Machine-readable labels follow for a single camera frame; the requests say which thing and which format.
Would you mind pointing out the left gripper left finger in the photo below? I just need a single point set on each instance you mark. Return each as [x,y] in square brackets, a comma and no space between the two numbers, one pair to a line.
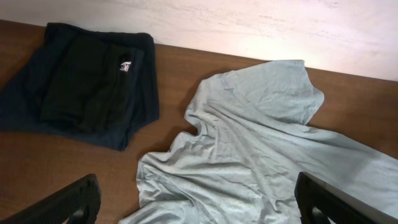
[77,203]

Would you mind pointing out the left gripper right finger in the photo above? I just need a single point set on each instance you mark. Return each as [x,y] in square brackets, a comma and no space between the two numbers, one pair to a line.
[320,202]

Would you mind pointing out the light blue t-shirt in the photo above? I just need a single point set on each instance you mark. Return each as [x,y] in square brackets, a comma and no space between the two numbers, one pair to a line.
[253,140]

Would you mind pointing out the navy blue folded garment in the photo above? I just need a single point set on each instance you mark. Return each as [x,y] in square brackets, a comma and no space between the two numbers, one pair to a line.
[22,97]

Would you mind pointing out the black folded garment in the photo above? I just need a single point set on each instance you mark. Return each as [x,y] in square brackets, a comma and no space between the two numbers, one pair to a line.
[88,92]

